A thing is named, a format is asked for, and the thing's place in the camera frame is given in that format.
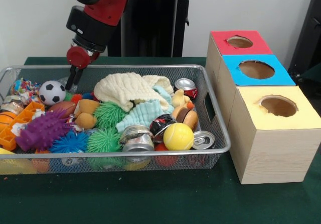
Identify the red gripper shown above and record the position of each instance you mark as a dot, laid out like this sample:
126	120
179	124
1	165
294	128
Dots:
80	57

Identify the clear plastic bag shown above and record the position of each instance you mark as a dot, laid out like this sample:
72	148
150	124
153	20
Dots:
63	82

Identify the cream knitted cloth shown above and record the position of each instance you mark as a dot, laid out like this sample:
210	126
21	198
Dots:
123	91

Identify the purple spiky ball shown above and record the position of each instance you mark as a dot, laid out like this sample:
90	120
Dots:
42	131

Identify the yellow plush duck toy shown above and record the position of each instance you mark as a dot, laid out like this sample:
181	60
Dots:
180	99

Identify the small toy hamburger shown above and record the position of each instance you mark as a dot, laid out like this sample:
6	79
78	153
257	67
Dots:
184	117

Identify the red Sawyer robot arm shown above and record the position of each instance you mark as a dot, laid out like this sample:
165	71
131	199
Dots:
100	8

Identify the clear shallow mesh bin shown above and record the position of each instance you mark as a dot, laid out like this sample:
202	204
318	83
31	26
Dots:
100	158

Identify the wooden box with three holes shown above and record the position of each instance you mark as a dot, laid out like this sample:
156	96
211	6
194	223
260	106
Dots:
273	143

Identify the small soccer ball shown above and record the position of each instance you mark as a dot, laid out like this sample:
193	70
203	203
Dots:
52	93

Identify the green spiky ball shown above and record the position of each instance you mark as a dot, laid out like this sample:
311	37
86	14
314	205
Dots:
104	140

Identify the light teal cloth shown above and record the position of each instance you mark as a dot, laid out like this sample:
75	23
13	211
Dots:
143	114

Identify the small orange basketball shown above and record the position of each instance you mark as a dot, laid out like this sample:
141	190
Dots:
6	119

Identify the crushed silver can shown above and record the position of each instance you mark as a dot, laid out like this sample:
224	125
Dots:
136	138

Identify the red soda can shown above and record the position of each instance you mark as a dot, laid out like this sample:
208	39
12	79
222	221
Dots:
186	87

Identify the yellow tennis ball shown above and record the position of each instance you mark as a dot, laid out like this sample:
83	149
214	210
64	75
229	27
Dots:
178	136

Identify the dark green table cloth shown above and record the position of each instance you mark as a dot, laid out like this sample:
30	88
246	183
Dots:
150	199

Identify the silver can with pull tab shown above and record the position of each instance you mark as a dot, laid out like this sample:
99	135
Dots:
203	140

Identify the black side stand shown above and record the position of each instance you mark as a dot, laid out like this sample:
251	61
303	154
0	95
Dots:
311	33

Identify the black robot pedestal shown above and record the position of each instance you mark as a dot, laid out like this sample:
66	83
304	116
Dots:
150	23

